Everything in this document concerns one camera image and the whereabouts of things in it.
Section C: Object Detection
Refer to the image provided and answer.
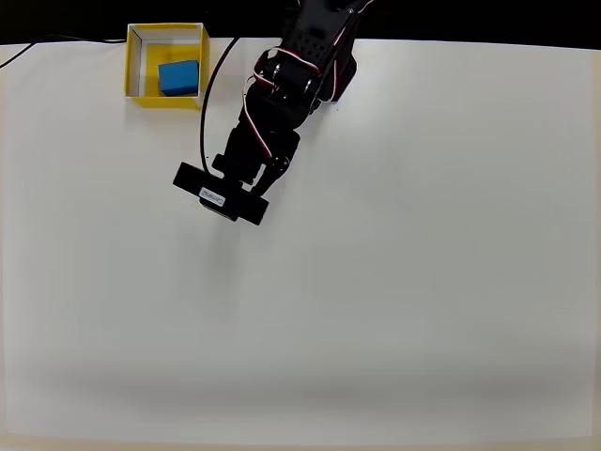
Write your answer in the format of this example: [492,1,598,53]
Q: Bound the blue block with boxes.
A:
[157,59,200,99]

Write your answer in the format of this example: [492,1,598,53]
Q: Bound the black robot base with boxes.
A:
[328,39,360,104]

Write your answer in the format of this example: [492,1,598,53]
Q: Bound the yellow open box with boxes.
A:
[124,22,210,113]

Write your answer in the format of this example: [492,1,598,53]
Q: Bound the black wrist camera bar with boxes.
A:
[172,161,270,227]

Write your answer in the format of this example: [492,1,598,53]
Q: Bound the black camera cable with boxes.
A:
[199,37,241,178]

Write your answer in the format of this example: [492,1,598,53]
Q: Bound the red white gripper servo wire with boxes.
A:
[241,46,325,165]

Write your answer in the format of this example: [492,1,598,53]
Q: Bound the red white arm servo wire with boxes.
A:
[328,0,377,103]

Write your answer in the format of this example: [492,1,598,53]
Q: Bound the thin black background cable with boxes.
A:
[0,34,128,70]

